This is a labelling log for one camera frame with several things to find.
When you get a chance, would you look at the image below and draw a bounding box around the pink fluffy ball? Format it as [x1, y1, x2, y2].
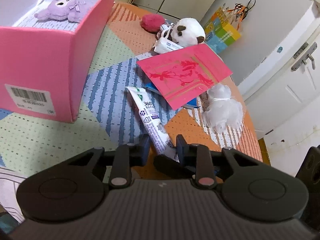
[140, 14, 165, 33]

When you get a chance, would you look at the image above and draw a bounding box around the colourful paper gift bag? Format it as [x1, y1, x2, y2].
[204, 0, 256, 54]

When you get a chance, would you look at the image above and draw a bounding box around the white panda plush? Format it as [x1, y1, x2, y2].
[157, 18, 206, 48]

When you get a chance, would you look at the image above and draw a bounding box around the white tube package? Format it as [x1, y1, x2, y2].
[126, 87, 178, 161]

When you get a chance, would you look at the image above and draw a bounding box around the purple plush toy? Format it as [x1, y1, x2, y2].
[34, 0, 90, 23]

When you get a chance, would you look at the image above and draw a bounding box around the metal door handle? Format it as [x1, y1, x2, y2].
[291, 42, 318, 72]

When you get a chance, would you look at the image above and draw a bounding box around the pink cardboard box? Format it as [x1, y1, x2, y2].
[1, 0, 114, 122]

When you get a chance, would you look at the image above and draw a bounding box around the blue wet wipes pack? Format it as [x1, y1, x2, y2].
[144, 82, 200, 110]

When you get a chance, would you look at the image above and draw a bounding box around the white mesh bath pouf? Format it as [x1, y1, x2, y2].
[203, 83, 243, 133]

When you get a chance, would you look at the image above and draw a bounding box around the small white tissue pack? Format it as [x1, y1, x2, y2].
[153, 37, 183, 54]

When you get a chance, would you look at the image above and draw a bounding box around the red greeting card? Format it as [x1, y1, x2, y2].
[138, 44, 232, 102]

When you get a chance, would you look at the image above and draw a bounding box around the white door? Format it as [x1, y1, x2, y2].
[239, 0, 319, 175]

